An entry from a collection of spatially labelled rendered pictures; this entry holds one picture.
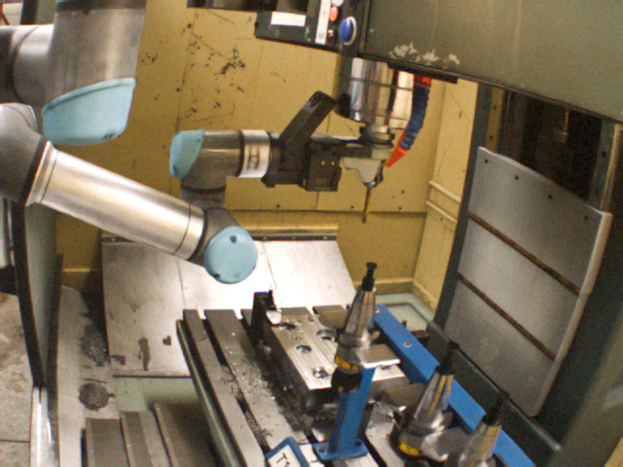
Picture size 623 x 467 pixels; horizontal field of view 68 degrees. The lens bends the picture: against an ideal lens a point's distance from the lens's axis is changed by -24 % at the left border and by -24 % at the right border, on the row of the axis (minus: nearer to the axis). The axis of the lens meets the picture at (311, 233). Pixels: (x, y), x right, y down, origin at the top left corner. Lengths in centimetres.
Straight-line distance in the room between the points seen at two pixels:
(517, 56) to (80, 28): 54
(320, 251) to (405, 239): 38
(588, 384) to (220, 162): 87
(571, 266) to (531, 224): 17
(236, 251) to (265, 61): 125
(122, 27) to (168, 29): 150
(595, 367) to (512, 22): 76
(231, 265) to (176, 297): 112
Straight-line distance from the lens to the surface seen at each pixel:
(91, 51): 38
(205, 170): 88
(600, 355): 119
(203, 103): 193
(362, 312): 81
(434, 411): 67
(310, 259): 211
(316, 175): 93
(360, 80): 92
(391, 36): 62
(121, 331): 178
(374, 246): 231
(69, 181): 72
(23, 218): 115
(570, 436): 130
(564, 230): 119
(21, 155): 70
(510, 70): 72
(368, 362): 79
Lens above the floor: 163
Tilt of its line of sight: 20 degrees down
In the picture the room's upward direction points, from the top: 8 degrees clockwise
